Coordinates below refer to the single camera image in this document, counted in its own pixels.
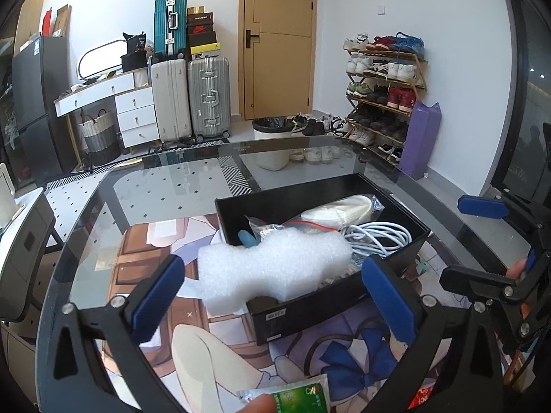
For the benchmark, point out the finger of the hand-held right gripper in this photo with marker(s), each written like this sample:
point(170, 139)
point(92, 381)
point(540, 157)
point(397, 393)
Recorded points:
point(473, 283)
point(482, 206)

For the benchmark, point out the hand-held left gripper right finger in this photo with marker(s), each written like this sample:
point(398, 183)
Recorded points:
point(387, 301)

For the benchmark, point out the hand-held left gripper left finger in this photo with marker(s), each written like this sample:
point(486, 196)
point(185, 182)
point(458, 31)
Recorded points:
point(157, 301)

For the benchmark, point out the black cardboard box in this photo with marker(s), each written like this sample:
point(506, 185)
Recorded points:
point(301, 309)

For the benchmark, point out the clear bag of white cloth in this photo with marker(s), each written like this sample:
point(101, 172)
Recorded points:
point(335, 213)

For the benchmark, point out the white foam block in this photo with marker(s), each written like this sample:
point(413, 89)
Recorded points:
point(267, 266)

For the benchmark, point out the green white medicine packet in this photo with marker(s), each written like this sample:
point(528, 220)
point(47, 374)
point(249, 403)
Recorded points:
point(301, 395)

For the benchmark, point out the light blue soft item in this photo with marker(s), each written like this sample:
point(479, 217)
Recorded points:
point(249, 238)

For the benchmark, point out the person's right hand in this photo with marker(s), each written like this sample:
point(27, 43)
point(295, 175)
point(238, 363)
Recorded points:
point(516, 268)

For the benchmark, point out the person's left hand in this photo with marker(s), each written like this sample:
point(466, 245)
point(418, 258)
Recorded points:
point(260, 405)

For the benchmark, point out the printed desk mat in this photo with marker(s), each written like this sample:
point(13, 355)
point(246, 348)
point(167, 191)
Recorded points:
point(224, 352)

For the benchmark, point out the purple bag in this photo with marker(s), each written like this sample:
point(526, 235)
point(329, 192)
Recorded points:
point(419, 142)

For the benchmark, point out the red packet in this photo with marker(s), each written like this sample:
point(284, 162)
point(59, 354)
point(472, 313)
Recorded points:
point(418, 400)

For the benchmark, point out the small clear plastic bag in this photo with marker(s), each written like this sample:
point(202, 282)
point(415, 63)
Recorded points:
point(267, 226)

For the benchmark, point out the grey side cabinet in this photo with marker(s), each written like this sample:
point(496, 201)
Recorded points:
point(26, 258)

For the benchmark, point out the white diamond-pattern rug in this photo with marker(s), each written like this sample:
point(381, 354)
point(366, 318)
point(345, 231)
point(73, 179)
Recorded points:
point(73, 189)

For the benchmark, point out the woven laundry basket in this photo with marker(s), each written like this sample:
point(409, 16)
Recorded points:
point(100, 137)

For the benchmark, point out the rows of racked shoes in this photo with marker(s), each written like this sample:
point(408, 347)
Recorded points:
point(409, 43)

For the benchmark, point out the wooden shoe rack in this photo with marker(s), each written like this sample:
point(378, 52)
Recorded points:
point(387, 53)

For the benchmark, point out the white appliance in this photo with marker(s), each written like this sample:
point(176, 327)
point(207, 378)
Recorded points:
point(7, 198)

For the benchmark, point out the scattered loose shoe pairs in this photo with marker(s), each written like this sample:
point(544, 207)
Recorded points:
point(318, 127)

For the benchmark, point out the white dresser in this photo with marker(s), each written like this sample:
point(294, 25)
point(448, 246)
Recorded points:
point(135, 116)

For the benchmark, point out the white suitcase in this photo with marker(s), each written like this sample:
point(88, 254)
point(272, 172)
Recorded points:
point(170, 99)

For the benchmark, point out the white trash bin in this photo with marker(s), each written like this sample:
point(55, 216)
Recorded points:
point(273, 131)

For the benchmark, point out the silver suitcase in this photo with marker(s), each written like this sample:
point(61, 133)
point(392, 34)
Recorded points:
point(209, 94)

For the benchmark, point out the black refrigerator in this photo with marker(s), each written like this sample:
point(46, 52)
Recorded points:
point(38, 112)

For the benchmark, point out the wooden door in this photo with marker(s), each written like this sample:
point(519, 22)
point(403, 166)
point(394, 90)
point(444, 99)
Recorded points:
point(280, 69)

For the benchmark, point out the black bag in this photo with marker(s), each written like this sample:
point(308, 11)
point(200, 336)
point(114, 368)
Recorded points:
point(134, 56)

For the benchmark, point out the oval mirror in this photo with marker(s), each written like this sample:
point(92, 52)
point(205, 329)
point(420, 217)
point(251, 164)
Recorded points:
point(101, 58)

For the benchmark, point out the yellow black shoebox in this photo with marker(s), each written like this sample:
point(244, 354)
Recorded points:
point(204, 50)

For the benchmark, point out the plain black shoebox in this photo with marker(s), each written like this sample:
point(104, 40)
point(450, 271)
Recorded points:
point(202, 38)

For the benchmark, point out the teal suitcase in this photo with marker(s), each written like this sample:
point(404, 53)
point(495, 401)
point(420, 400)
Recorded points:
point(170, 26)

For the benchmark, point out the black shoebox red logo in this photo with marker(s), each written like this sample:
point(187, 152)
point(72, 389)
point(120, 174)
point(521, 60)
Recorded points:
point(201, 29)

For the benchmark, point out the black shoebox white print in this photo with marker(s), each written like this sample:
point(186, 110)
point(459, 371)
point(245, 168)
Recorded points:
point(200, 18)

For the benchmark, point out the brown cardboard shoebox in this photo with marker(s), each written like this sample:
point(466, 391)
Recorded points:
point(196, 10)

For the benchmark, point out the flat cardboard box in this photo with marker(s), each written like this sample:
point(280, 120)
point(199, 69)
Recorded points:
point(62, 20)

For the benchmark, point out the red flat box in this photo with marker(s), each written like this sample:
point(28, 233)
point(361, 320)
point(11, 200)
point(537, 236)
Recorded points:
point(47, 21)

